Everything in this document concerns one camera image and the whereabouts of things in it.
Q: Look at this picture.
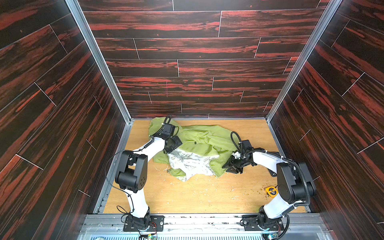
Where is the green zip jacket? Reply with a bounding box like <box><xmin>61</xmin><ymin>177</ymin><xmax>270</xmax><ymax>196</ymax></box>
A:
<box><xmin>153</xmin><ymin>120</ymin><xmax>237</xmax><ymax>182</ymax></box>

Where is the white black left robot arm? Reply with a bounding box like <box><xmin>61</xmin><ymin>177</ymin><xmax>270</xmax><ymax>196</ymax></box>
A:
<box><xmin>115</xmin><ymin>136</ymin><xmax>182</xmax><ymax>226</ymax></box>

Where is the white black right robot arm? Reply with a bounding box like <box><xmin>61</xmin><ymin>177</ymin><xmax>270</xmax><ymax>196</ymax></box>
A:
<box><xmin>223</xmin><ymin>148</ymin><xmax>317</xmax><ymax>231</ymax></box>

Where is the yellow tape measure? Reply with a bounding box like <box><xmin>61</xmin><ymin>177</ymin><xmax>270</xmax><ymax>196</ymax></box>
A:
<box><xmin>265</xmin><ymin>186</ymin><xmax>279</xmax><ymax>198</ymax></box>

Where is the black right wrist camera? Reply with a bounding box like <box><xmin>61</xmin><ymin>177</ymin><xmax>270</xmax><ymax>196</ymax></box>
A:
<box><xmin>235</xmin><ymin>140</ymin><xmax>254</xmax><ymax>158</ymax></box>

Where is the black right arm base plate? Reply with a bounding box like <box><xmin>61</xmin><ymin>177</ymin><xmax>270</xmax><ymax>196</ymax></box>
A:
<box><xmin>240</xmin><ymin>214</ymin><xmax>285</xmax><ymax>232</ymax></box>

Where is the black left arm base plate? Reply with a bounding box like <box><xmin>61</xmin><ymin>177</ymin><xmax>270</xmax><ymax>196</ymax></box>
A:
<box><xmin>123</xmin><ymin>215</ymin><xmax>165</xmax><ymax>232</ymax></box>

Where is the aluminium front rail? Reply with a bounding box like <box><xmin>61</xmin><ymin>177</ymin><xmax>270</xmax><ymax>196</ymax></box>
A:
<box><xmin>78</xmin><ymin>213</ymin><xmax>333</xmax><ymax>240</ymax></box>

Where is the aluminium corner post left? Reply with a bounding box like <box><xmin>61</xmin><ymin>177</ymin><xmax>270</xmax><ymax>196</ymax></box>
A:
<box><xmin>65</xmin><ymin>0</ymin><xmax>132</xmax><ymax>124</ymax></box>

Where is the aluminium corner post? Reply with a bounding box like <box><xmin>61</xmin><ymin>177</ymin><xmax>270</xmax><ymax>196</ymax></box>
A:
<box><xmin>266</xmin><ymin>0</ymin><xmax>342</xmax><ymax>126</ymax></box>
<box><xmin>65</xmin><ymin>0</ymin><xmax>132</xmax><ymax>124</ymax></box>

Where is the aluminium corner post right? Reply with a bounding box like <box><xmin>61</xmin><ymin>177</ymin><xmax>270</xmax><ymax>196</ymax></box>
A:
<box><xmin>266</xmin><ymin>0</ymin><xmax>342</xmax><ymax>126</ymax></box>

